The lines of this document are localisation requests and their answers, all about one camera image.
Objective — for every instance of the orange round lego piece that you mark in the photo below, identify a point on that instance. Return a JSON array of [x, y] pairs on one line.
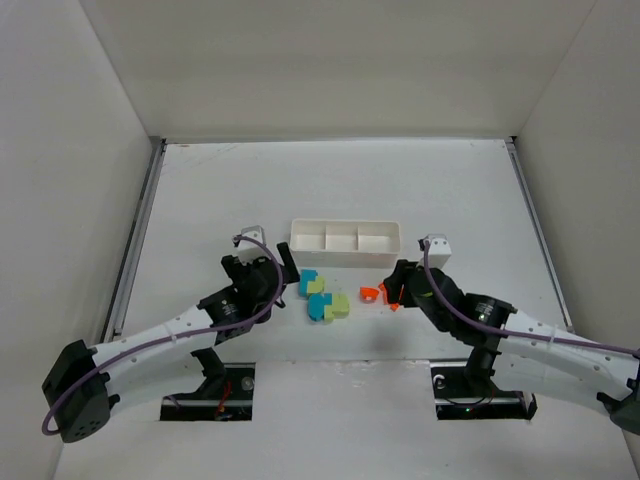
[[369, 294], [385, 295]]

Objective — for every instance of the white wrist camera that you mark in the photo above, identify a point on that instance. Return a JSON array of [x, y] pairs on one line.
[[247, 249], [436, 251]]

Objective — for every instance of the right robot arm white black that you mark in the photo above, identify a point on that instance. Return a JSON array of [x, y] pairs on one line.
[[514, 354]]

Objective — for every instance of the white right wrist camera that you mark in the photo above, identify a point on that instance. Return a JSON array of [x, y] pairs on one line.
[[436, 251]]

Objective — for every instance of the lower green lego block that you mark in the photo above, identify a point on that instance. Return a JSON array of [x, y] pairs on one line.
[[338, 307]]

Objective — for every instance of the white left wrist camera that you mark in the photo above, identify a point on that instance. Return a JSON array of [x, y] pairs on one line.
[[247, 249]]

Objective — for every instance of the left aluminium table rail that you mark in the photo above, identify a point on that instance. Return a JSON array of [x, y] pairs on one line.
[[121, 295]]

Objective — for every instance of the right aluminium table rail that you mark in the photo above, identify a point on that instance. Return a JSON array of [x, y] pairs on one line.
[[511, 145]]

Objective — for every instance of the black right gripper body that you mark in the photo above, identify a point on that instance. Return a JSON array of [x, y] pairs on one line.
[[400, 288]]

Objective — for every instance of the green lego block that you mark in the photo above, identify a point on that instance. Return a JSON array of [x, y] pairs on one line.
[[338, 307], [315, 286]]

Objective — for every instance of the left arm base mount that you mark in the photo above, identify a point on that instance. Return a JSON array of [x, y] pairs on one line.
[[224, 395]]

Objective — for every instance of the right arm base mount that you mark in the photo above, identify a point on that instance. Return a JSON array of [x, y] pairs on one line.
[[464, 391]]

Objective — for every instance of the upper green lego block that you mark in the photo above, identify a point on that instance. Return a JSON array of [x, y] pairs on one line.
[[315, 286]]

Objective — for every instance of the blue lego block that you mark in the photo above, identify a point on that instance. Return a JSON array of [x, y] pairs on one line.
[[305, 276], [320, 307]]

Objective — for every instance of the aluminium table rail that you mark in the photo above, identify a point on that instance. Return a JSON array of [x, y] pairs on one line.
[[121, 295], [511, 145]]

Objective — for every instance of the white three-compartment tray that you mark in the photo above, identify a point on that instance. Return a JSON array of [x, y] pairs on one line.
[[336, 243]]

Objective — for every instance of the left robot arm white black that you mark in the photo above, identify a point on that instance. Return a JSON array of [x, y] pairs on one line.
[[87, 385]]

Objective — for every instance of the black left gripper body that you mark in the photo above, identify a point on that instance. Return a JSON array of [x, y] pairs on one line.
[[270, 272]]

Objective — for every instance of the lower blue lego block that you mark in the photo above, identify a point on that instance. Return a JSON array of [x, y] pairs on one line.
[[320, 307]]

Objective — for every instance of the upper blue lego block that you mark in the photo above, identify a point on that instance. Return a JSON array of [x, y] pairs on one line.
[[305, 276]]

